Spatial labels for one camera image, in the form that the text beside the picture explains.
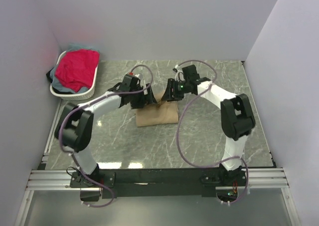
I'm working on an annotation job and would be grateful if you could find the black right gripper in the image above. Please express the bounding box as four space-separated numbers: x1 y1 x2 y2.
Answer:
161 78 190 102

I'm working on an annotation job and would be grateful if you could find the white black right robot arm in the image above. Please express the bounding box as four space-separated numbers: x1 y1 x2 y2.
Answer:
161 65 256 186

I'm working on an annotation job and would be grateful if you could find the white perforated laundry basket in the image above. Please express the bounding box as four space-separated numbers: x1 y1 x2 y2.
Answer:
49 65 98 101

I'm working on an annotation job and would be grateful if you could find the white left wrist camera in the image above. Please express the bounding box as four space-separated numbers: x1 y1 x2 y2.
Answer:
128 72 144 87

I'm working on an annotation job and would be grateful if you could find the black garment in basket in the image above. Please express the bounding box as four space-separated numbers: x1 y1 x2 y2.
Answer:
46 68 72 95

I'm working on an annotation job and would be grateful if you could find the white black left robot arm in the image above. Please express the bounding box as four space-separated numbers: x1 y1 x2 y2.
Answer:
54 73 156 187

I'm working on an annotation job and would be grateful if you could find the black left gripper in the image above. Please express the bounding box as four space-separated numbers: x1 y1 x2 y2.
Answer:
130 83 158 109

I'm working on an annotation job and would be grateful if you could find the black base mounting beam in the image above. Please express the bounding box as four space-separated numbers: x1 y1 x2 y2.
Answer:
69 167 250 202

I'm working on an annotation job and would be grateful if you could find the beige t shirt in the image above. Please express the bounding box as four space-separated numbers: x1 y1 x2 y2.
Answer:
135 90 179 127

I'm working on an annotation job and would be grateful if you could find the grey blue t shirt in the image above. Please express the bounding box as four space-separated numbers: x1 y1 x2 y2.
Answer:
50 44 99 94

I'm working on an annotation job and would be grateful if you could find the red t shirt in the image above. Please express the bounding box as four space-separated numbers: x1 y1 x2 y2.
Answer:
54 49 100 92

